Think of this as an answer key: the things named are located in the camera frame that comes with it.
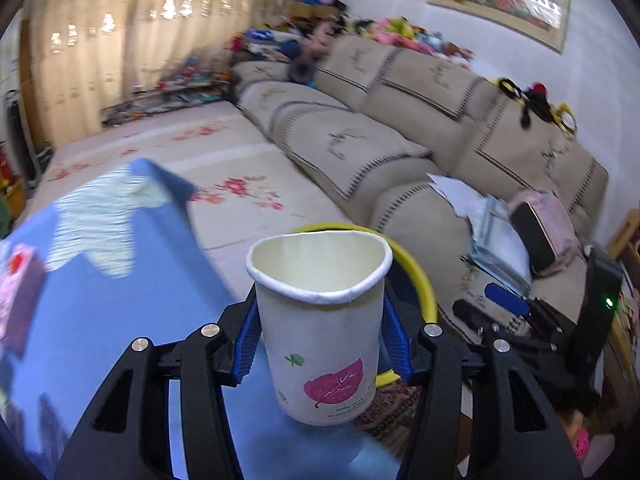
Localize yellow rimmed black trash bin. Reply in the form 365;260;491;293
292;222;440;388

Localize white paper cup pink leaf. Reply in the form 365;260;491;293
246;230;393;426

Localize pink strawberry milk carton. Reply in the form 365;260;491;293
1;244;46;356

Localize person right hand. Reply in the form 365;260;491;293
558;411;589;460

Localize clear blue document folder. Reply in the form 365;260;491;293
468;196;533;297

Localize pink black backpack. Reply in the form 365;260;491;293
508;190;579;276

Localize white papers on sofa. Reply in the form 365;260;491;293
427;174;486;218

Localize blue tablecloth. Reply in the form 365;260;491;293
1;158;399;479

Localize floral floor mat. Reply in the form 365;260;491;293
26;102;346;294

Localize black mouse plush toy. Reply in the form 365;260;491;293
491;78;578;140

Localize beige sofa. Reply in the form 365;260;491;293
231;36;608;342

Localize low shelf of books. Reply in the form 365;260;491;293
100;72;230;129

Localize black tower fan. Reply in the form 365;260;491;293
4;89;41;188

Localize pile of plush toys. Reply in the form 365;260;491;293
228;10;474;67

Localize cream patterned curtains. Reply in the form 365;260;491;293
24;0;286;146

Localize cardboard boxes stack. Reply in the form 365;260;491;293
288;0;347;21

